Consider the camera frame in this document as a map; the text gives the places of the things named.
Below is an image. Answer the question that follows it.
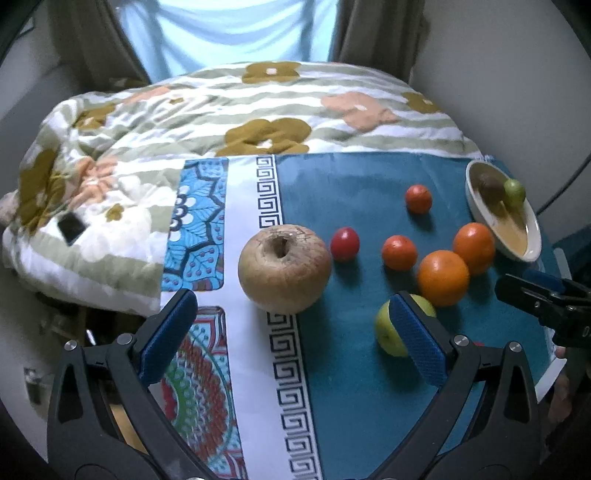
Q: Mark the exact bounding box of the small green apple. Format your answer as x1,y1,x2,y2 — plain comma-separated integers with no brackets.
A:
503,179,526,209

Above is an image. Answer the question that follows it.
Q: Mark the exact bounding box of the large orange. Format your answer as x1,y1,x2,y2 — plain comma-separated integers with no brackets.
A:
417,250,470,307

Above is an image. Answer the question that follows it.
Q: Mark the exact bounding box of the brown kiwi fruit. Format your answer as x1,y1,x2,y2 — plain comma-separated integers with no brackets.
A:
476,173,505,204

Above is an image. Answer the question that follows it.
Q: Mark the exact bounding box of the large yellowish brown apple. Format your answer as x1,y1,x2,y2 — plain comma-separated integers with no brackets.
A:
238,224,332,315

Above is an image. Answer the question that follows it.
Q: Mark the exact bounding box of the person's hand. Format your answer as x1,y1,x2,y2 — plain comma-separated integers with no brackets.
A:
548,365,572,425

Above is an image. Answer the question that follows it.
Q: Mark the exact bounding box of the cream ceramic bowl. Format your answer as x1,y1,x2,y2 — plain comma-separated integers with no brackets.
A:
465,160,542,263

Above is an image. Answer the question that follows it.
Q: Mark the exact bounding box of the black phone on duvet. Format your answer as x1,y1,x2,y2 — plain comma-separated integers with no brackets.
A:
57,212,87,246

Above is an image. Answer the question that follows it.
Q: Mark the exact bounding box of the floral striped duvet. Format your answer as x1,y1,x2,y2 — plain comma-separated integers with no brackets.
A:
1,61,481,316

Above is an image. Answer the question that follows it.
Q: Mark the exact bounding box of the red cherry tomato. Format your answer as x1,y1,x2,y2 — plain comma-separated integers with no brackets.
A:
329,227,361,262

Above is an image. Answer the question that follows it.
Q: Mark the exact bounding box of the blue patterned cloth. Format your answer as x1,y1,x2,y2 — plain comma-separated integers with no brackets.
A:
156,151,567,480

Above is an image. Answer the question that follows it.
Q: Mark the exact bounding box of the grey drape right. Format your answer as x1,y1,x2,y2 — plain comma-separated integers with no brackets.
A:
329,0,425,81

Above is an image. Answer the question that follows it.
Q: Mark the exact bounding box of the grey drape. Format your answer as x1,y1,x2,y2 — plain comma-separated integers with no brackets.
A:
329,0,425,81
48,1,150,91

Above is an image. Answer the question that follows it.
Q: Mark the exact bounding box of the grey drape left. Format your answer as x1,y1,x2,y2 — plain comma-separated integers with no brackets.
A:
48,1,150,91

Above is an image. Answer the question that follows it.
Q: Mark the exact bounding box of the light blue sheer curtain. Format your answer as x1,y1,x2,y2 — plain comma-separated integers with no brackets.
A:
110,0,339,81

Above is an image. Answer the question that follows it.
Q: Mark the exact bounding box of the black cable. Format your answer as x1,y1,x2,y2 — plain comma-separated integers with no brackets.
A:
535,154,591,216

